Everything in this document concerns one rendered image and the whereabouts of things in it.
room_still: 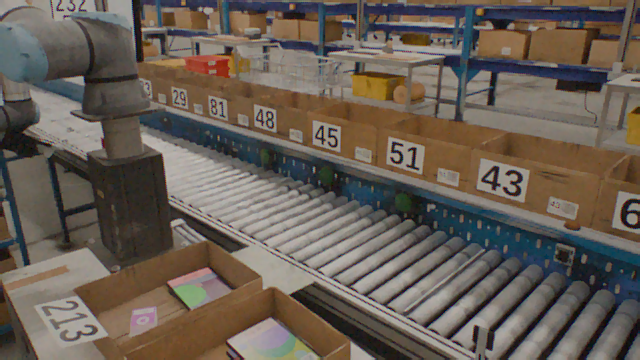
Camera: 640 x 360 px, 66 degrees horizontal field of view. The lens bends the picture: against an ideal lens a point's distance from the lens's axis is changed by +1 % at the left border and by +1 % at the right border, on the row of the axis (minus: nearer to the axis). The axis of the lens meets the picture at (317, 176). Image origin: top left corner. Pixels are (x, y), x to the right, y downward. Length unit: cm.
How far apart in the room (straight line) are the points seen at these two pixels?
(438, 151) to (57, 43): 121
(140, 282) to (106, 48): 64
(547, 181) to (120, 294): 127
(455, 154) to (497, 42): 466
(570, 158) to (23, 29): 169
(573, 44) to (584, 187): 448
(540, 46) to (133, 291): 538
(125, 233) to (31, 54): 57
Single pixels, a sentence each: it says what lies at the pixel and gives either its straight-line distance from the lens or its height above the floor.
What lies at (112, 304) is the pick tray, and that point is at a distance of 145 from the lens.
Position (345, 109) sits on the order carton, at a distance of 235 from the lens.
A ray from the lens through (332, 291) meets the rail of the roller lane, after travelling 143.
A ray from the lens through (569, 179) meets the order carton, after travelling 162.
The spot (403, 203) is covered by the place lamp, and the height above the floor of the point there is 81.
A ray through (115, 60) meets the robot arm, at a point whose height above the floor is 136.
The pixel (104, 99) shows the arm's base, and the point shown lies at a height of 126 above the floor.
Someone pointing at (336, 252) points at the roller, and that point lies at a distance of 162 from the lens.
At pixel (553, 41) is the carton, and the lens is 611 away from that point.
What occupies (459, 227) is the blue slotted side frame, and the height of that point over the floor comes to 77.
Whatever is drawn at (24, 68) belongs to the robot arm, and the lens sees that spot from 141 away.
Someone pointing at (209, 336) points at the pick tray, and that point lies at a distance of 122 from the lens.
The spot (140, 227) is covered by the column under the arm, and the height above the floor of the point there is 86.
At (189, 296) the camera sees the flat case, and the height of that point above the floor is 78.
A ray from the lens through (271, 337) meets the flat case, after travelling 119.
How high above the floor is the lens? 154
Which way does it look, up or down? 21 degrees down
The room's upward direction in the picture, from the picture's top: straight up
